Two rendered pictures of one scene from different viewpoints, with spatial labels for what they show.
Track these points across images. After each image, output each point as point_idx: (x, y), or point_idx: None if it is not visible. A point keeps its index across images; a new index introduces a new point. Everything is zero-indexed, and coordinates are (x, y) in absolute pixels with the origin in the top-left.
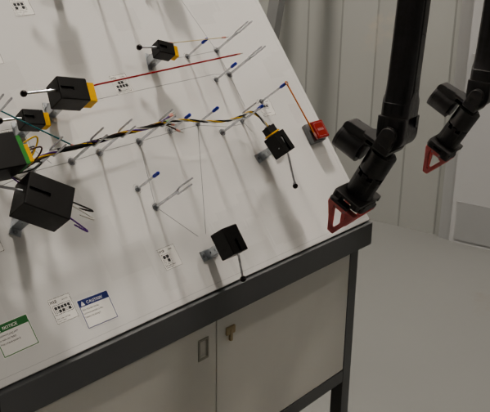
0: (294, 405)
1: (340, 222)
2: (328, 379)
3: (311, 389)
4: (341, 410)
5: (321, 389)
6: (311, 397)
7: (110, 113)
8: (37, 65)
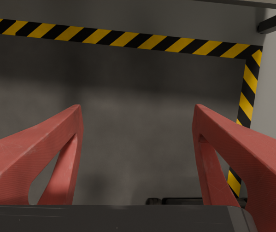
0: (228, 0)
1: (37, 203)
2: None
3: (259, 2)
4: None
5: (273, 6)
6: (255, 4)
7: None
8: None
